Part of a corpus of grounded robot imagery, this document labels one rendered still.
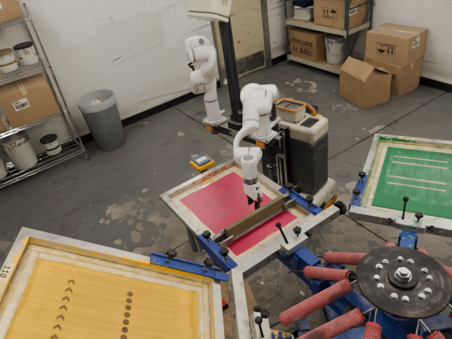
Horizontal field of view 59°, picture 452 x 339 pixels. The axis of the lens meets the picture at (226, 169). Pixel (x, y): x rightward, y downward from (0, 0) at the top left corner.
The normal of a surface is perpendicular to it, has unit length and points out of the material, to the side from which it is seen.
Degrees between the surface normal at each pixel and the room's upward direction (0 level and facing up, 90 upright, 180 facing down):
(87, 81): 90
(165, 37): 90
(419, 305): 0
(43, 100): 89
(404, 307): 0
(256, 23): 90
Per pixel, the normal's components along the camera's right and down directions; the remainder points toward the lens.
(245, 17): 0.56, 0.40
